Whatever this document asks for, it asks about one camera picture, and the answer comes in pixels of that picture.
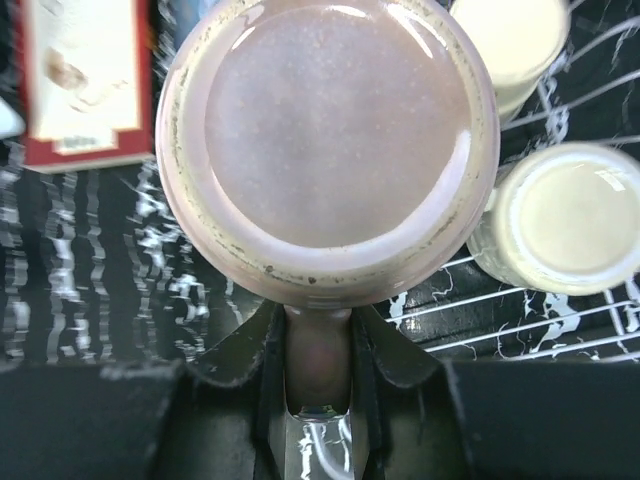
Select red and cream book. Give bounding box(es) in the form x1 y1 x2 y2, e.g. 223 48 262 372
16 0 152 173

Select cream ribbed cup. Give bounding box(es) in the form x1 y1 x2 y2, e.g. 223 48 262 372
466 142 639 296

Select pink cup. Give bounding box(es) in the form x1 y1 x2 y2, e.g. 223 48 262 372
155 1 500 413

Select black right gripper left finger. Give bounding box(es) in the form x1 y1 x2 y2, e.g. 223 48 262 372
1 302 286 479

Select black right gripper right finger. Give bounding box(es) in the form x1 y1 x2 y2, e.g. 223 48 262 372
350 306 639 479

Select white wire dish rack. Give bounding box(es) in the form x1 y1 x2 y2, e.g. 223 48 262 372
378 1 639 361

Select cream and brown cup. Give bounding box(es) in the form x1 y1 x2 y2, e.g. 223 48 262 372
449 0 570 125

